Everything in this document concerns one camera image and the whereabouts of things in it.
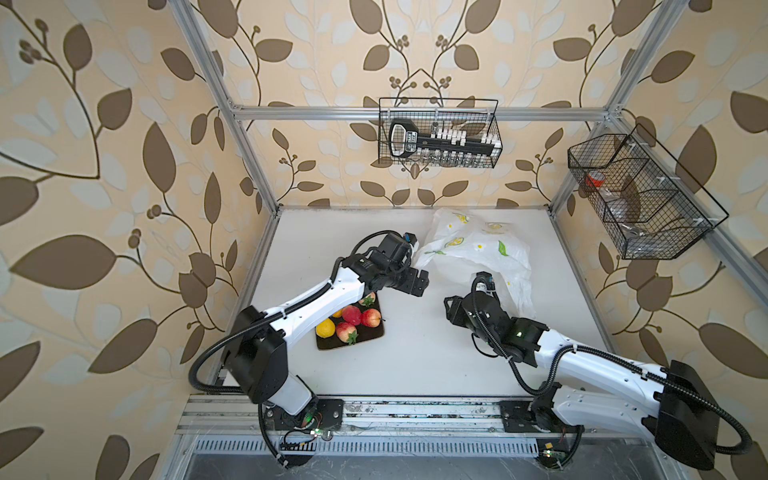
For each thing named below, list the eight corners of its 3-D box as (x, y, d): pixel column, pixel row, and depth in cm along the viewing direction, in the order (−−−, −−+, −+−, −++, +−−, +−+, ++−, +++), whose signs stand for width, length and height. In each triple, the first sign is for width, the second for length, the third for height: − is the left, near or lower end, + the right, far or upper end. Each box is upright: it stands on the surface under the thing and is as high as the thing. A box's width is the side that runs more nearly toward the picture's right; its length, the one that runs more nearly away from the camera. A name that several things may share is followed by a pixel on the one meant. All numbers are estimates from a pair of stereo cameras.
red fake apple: (360, 321, 91) (359, 316, 88) (370, 310, 93) (369, 304, 90) (373, 330, 89) (372, 325, 86) (382, 318, 91) (382, 313, 89)
